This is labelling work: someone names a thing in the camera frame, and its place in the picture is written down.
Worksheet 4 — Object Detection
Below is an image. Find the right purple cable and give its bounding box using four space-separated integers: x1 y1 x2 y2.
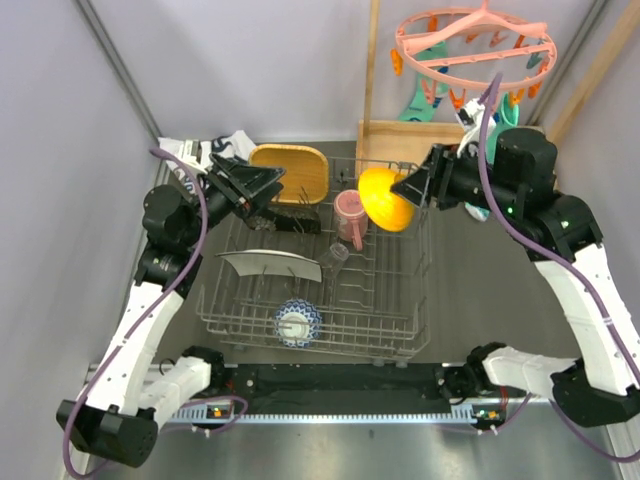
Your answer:
477 73 640 464

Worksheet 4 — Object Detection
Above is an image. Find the grey wire dish rack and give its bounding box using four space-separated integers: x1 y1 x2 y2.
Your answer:
196 157 431 364

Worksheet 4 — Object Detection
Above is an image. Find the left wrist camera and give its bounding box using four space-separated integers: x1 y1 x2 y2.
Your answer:
177 140 212 173

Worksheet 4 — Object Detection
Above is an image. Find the black floral square plate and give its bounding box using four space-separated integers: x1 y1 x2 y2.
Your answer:
245 205 322 234

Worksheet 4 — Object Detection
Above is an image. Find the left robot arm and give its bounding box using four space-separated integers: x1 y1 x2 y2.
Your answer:
56 147 285 479

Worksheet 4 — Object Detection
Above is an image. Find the pink round clothes hanger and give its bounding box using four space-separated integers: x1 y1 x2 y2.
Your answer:
391 1 558 109

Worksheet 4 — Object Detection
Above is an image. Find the purple cable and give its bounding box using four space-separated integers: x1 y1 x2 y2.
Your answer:
477 73 640 464
62 147 249 476

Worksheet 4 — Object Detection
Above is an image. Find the yellow woven-pattern plate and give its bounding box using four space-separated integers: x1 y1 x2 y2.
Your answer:
249 144 329 205

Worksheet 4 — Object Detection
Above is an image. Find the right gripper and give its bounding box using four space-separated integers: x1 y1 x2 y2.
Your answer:
392 141 520 217

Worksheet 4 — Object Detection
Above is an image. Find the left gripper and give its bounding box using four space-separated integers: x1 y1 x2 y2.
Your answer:
180 152 286 247

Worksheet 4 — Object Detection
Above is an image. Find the pink ceramic mug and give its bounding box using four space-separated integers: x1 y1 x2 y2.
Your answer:
333 189 369 251

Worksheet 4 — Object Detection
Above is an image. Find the teal patterned sock front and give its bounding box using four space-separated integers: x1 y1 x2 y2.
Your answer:
465 93 519 222

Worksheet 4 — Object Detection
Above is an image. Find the white square plate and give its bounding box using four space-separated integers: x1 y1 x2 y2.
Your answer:
218 249 322 283

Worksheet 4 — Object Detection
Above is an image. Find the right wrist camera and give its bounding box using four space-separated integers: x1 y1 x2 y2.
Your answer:
456 98 485 158

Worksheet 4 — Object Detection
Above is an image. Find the white printed cloth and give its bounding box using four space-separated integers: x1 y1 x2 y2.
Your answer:
158 130 256 175

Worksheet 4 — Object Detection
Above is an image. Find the teal patterned sock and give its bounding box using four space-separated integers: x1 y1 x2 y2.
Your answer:
397 42 449 122
465 93 519 222

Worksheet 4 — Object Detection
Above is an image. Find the wooden tray frame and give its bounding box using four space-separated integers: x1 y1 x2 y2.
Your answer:
356 1 639 163

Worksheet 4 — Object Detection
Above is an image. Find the teal patterned sock back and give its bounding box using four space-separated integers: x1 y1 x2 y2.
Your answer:
397 42 449 122

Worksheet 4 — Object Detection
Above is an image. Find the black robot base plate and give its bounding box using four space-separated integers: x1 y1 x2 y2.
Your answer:
201 363 499 416

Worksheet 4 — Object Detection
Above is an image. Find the clear glass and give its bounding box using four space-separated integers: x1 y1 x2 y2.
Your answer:
318 242 350 280

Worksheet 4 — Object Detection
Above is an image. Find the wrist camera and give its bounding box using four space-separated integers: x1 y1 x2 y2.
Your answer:
456 98 485 158
177 140 212 173

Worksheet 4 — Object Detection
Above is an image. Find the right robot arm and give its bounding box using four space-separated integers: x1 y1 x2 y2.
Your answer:
391 128 639 428

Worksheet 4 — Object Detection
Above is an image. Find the yellow bowl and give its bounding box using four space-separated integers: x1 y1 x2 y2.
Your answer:
358 167 415 233

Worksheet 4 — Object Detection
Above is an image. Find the blue white patterned bowl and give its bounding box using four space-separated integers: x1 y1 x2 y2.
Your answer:
274 299 323 348

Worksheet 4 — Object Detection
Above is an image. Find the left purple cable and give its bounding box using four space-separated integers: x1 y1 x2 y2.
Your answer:
62 147 249 476

